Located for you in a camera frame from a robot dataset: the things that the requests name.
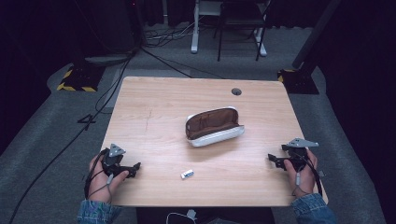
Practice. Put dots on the black slanted stand pole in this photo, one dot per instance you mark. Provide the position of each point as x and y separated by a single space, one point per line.
314 34

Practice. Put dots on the person's left hand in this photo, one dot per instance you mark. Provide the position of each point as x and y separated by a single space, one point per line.
104 183

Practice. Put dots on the person's right hand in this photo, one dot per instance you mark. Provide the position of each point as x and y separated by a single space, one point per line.
301 179

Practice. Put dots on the white pencil case brown lining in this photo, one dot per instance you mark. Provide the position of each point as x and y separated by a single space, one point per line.
213 126

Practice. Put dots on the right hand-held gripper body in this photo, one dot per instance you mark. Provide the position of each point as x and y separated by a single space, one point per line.
297 153

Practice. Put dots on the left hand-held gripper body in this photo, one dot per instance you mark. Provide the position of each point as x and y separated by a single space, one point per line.
112 159

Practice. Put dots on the small white eraser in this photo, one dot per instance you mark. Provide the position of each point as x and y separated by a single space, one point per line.
187 174

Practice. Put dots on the black folding chair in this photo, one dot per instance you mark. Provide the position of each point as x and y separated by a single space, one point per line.
241 21

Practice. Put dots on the black yellow striped stand base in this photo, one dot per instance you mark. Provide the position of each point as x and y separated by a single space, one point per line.
297 81
80 78

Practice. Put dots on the white desk frame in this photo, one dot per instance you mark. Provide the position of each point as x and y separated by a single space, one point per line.
195 34

